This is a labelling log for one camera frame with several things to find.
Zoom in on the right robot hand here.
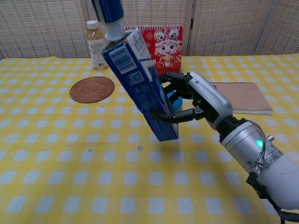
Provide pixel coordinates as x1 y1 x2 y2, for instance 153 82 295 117
150 71 234 130

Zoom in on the blue-and-white toothpaste box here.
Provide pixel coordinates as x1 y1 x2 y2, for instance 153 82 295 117
102 27 180 142

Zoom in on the round woven rattan coaster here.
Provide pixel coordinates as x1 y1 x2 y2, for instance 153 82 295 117
69 76 115 104

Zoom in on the blue rubber ball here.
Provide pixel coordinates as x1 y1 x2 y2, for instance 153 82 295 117
165 90 184 112

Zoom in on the woven bamboo folding screen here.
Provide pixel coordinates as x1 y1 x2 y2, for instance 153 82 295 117
0 0 299 59

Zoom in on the yellow white checked tablecloth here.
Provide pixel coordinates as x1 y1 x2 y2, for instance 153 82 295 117
0 55 299 224

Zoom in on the yellow juice bottle white cap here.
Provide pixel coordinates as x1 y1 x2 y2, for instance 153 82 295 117
85 20 110 70

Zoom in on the red 2026 desk calendar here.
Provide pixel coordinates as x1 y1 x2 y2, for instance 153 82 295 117
125 24 184 77

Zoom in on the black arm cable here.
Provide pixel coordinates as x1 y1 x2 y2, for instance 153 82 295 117
246 172 299 224

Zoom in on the brown spiral notebook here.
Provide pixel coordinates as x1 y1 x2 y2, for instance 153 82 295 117
209 81 273 116

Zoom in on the silver blue toothpaste tube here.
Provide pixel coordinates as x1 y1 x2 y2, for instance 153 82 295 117
91 0 125 41

